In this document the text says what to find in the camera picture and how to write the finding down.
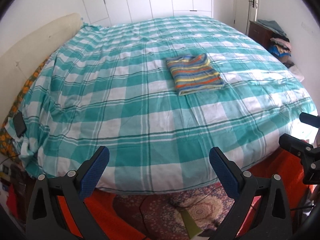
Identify striped knit sweater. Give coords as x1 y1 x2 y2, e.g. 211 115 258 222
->
165 54 224 96

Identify person's red clothing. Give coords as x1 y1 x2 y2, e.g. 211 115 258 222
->
6 147 313 240

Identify pile of clothes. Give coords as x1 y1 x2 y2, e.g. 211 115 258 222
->
257 20 292 64

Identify olive green stool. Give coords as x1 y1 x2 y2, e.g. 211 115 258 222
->
179 209 202 239

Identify orange floral sheet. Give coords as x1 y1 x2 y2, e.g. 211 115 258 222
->
1 57 49 158

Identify black device on bed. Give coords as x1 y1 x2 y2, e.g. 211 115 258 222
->
13 111 27 138

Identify red patterned rug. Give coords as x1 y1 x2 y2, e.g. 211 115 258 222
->
113 183 234 239

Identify dark wooden nightstand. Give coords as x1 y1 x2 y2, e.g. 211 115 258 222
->
248 21 273 49

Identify teal plaid bedspread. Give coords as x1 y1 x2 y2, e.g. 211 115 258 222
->
4 15 318 196

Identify white door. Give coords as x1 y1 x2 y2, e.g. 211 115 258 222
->
234 0 258 35

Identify beige headboard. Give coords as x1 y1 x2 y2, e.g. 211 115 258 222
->
0 13 83 122

